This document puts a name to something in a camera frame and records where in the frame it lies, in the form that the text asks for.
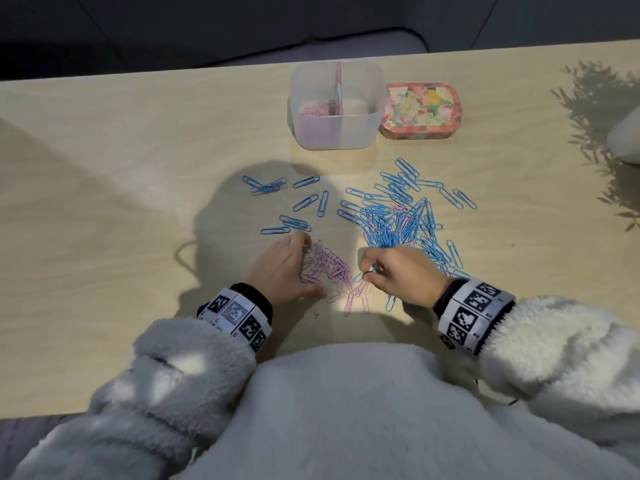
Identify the right wrist marker band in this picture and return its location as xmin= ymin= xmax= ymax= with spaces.
xmin=433 ymin=278 xmax=517 ymax=355

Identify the cluster of blue paper clips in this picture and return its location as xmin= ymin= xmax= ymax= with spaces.
xmin=337 ymin=157 xmax=479 ymax=313
xmin=242 ymin=174 xmax=331 ymax=237

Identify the left wrist marker band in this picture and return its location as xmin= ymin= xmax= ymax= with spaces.
xmin=197 ymin=283 xmax=273 ymax=353

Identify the grey high-back sofa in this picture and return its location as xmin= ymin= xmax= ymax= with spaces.
xmin=0 ymin=0 xmax=640 ymax=81

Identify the person's right forearm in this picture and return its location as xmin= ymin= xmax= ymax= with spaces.
xmin=479 ymin=294 xmax=640 ymax=451

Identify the translucent divided plastic box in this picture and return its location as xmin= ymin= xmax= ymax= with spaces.
xmin=287 ymin=59 xmax=387 ymax=151

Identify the pink floral tin lid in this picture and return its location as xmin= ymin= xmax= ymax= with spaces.
xmin=378 ymin=83 xmax=463 ymax=141

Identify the person's left hand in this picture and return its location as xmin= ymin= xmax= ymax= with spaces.
xmin=245 ymin=230 xmax=329 ymax=305

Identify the green plant in white pot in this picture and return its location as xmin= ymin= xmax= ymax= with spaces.
xmin=606 ymin=104 xmax=640 ymax=165

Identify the person's white fleece torso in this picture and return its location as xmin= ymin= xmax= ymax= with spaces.
xmin=175 ymin=343 xmax=640 ymax=480

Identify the wrist marker band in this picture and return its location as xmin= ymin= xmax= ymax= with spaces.
xmin=197 ymin=283 xmax=273 ymax=353
xmin=433 ymin=278 xmax=517 ymax=355

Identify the person's right hand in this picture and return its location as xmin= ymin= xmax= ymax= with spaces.
xmin=357 ymin=246 xmax=453 ymax=309

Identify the person's left forearm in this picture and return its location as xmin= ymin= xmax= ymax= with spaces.
xmin=9 ymin=317 xmax=273 ymax=480

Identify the heap of pink paper clips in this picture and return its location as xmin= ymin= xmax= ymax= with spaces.
xmin=299 ymin=100 xmax=336 ymax=118

